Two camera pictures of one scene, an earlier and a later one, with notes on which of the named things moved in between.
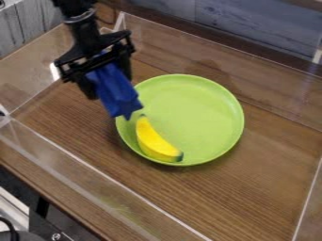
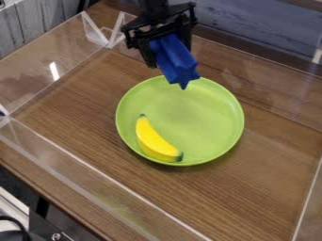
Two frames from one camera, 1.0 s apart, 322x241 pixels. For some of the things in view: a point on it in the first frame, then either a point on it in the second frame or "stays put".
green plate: [196, 111] stays put
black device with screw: [55, 225] stays put
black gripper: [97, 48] -> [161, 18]
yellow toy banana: [153, 142] stays put
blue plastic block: [116, 88] -> [176, 58]
